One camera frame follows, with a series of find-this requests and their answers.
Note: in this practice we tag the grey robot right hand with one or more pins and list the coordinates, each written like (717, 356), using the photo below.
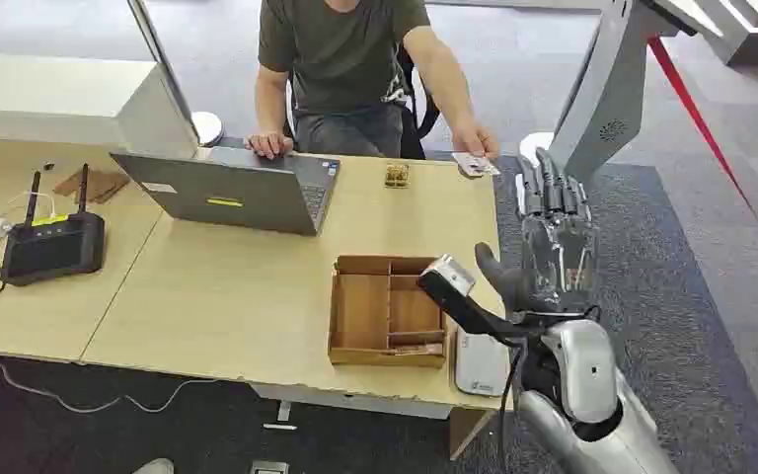
(559, 261)

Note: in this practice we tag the person's left hand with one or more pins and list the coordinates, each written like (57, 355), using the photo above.
(476, 139)

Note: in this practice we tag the person's right hand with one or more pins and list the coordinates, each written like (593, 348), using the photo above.
(269, 144)

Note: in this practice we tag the white printed card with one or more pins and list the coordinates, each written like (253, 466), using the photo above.
(477, 167)

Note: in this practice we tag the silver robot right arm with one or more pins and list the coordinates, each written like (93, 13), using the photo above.
(582, 392)

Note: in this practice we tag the black chair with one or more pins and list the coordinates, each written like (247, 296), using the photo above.
(418, 124)

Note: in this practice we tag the white round kiosk base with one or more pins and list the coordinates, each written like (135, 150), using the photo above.
(534, 147)

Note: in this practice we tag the white round panel base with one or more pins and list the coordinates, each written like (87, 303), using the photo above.
(208, 127)

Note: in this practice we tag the grey laptop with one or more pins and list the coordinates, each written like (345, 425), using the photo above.
(222, 193)

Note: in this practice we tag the small wooden block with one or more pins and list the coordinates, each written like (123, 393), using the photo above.
(396, 175)

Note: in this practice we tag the person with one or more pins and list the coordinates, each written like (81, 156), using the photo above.
(343, 59)

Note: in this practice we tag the white flat device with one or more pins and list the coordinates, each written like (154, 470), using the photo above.
(480, 363)

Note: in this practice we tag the grey kiosk stand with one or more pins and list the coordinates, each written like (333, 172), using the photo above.
(604, 98)

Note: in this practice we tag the grey slanted panel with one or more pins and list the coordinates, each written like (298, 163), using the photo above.
(160, 59)

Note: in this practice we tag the card in wooden box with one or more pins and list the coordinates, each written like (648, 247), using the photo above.
(419, 349)

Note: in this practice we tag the wooden compartment box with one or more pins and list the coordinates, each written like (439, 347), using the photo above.
(385, 314)

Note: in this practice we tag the brown cardboard piece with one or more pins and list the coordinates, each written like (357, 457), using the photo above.
(91, 186)

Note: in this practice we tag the wooden desk leg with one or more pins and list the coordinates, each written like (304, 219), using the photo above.
(469, 430)

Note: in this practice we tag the red ribbon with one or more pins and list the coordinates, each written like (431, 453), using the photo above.
(712, 141)

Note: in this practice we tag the white counter block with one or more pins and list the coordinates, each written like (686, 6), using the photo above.
(45, 98)

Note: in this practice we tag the black router with antennas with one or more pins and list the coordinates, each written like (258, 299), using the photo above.
(55, 245)

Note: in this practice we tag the white desk foot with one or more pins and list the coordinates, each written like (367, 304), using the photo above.
(281, 422)

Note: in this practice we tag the white stepped platform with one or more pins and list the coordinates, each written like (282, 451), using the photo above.
(755, 29)

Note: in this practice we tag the grey square floor plate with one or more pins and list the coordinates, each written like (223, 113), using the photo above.
(269, 468)

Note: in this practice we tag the pale rounded floor object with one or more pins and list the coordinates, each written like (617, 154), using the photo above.
(155, 467)

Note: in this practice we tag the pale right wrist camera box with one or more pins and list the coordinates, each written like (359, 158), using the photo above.
(452, 278)

